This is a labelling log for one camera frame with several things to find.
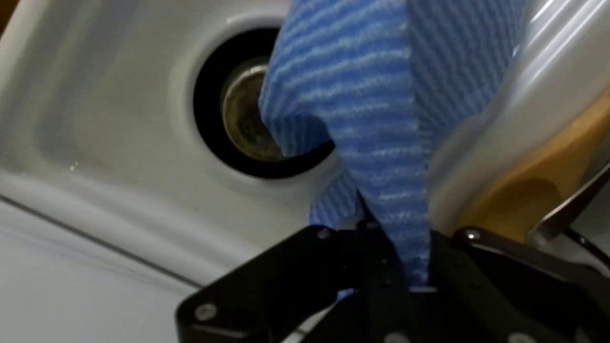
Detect back right stove burner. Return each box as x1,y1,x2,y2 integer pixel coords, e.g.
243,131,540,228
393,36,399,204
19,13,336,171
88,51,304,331
193,26,334,179

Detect wooden spatula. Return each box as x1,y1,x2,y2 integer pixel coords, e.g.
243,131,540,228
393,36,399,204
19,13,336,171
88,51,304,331
458,89,610,242

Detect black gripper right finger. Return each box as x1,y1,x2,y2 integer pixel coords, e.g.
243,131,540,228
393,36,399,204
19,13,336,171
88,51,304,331
429,230,469,291

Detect white gas stove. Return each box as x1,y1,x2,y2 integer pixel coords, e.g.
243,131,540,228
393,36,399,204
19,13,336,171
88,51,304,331
0,0,609,343

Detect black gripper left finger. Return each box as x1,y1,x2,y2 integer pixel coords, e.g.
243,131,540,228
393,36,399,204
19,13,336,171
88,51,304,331
357,205,405,295

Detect blue fabric cloth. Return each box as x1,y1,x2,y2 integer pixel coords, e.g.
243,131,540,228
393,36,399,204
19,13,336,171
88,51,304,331
260,0,528,287

